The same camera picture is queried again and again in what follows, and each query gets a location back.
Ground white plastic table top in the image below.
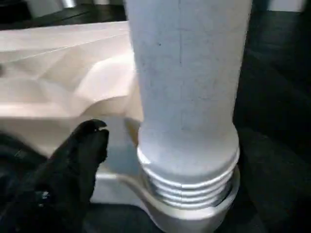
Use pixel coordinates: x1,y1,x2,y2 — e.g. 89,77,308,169
0,20,242,233

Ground white plastic table leg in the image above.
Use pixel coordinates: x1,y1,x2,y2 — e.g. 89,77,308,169
123,0,253,210

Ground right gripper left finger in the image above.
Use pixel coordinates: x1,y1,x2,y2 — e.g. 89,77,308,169
0,119,110,233

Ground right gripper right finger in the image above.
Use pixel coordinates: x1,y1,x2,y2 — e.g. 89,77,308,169
225,127,311,233

